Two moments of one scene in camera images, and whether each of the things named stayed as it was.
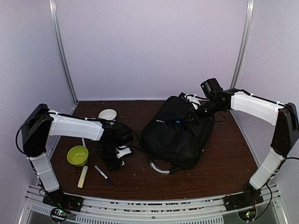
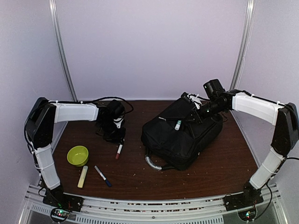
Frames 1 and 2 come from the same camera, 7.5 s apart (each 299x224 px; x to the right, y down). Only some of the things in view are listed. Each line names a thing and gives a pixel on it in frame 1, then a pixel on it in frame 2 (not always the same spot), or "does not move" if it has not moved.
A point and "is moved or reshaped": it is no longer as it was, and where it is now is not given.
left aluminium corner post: (62, 54) does not move
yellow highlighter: (83, 174) does not move
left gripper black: (111, 165) → (116, 139)
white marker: (83, 142) is moved or reshaped
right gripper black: (196, 118) does not move
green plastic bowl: (78, 155) does not move
